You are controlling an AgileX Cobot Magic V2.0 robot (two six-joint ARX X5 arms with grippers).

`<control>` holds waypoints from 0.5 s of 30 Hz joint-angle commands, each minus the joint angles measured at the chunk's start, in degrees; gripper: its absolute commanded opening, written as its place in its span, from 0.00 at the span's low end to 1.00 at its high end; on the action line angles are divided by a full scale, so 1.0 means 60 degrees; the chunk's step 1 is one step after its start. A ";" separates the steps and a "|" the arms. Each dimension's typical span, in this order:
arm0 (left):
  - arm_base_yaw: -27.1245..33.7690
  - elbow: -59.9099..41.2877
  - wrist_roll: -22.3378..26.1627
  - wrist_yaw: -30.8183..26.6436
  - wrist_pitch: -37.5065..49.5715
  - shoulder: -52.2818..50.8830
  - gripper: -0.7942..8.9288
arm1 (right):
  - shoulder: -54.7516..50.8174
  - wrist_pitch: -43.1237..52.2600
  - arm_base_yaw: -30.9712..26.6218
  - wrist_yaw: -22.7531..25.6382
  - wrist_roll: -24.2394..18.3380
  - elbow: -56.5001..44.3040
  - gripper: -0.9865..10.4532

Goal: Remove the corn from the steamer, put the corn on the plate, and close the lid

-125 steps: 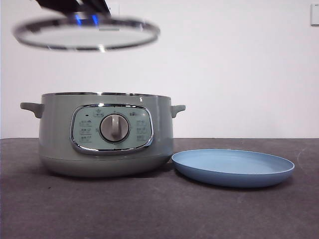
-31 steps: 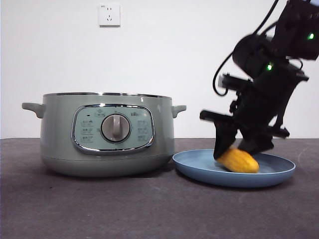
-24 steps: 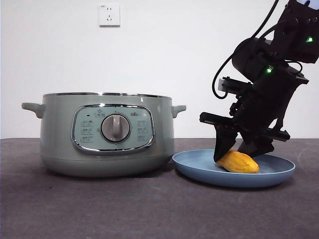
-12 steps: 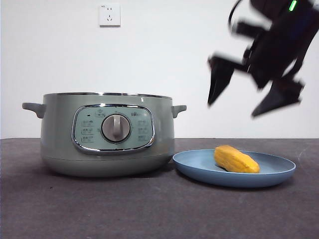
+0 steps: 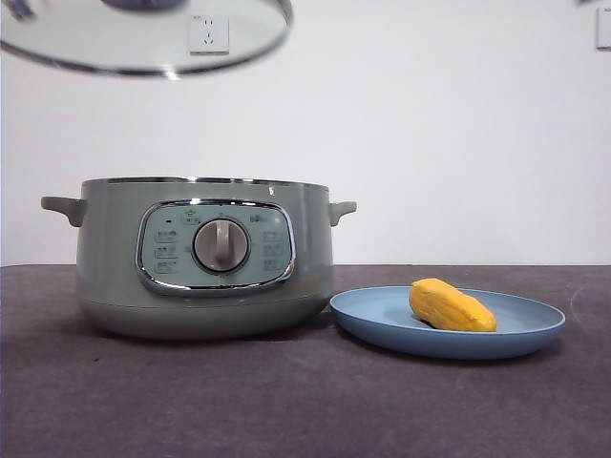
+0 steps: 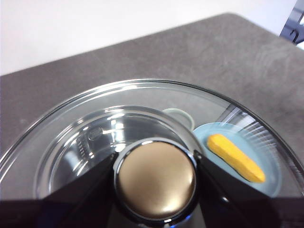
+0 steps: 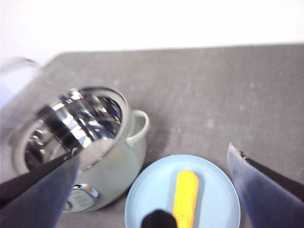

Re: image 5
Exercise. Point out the glass lid with green knob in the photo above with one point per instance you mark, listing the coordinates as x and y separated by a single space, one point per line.
119 43

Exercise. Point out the white wall power socket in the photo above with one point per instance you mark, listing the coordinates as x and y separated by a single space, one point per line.
209 35

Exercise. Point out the white wall switch plate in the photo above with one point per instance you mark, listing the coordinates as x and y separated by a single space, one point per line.
604 28

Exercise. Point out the pale green electric steamer pot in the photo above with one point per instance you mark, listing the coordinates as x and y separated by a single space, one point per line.
114 267

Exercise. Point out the blue round plate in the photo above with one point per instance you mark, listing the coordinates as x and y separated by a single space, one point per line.
382 329

